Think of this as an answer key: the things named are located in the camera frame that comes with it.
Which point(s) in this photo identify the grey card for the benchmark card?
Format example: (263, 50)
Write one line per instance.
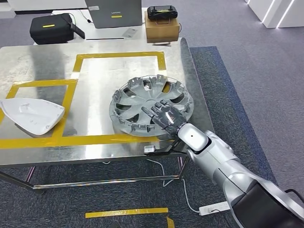
(130, 33)

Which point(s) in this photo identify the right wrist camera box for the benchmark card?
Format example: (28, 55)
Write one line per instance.
(149, 149)

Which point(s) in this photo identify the black right camera bracket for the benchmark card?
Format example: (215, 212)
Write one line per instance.
(166, 151)

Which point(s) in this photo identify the steel workbench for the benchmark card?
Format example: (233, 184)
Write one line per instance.
(190, 69)

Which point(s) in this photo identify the white floor power strip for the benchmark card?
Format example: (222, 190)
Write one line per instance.
(213, 208)

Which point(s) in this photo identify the large yellow tape rectangle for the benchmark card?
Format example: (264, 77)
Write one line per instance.
(118, 55)

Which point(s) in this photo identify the grey plastic wheel cover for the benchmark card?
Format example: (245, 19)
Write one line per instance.
(137, 100)

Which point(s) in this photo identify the black handheld controller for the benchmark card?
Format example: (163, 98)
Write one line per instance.
(162, 12)

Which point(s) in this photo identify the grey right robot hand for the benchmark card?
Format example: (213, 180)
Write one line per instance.
(170, 118)

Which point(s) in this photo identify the white car mirror cover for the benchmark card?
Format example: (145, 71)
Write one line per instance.
(33, 114)

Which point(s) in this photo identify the grey laptop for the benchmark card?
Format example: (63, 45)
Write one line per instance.
(114, 15)

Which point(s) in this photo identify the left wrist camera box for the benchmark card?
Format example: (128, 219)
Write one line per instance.
(114, 225)

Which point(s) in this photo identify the black case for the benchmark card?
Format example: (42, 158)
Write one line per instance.
(50, 30)

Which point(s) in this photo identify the white cabinet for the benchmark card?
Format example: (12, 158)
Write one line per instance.
(271, 12)

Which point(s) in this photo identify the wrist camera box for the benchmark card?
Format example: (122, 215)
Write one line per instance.
(149, 149)
(114, 225)

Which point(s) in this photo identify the brown cardboard box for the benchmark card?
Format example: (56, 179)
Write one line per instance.
(161, 31)

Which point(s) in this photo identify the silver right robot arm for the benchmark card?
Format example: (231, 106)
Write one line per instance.
(225, 170)

